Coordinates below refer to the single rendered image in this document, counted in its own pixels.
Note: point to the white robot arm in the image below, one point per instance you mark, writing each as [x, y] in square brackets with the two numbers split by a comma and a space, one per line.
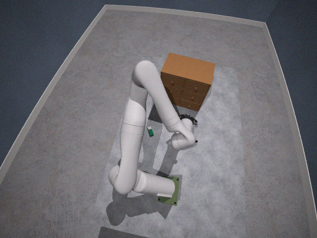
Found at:
[126, 177]

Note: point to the brown wooden chest of drawers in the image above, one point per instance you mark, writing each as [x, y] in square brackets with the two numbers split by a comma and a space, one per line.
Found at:
[189, 68]

